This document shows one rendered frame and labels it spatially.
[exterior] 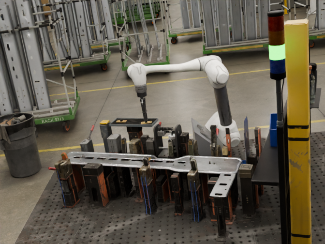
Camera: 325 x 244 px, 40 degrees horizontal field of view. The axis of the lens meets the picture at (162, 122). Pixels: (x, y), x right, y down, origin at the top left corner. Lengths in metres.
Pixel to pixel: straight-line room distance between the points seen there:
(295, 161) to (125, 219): 1.33
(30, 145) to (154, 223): 2.96
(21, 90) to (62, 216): 4.19
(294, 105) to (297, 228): 0.70
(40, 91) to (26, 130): 1.75
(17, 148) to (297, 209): 3.91
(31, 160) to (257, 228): 3.51
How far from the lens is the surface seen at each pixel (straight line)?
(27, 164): 5.76
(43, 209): 3.53
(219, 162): 3.07
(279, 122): 2.14
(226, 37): 9.99
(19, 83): 7.29
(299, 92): 2.21
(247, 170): 2.83
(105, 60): 10.26
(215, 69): 3.30
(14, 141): 5.63
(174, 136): 3.29
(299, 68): 2.17
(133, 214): 3.19
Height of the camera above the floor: 2.37
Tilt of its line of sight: 21 degrees down
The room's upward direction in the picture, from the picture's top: 8 degrees counter-clockwise
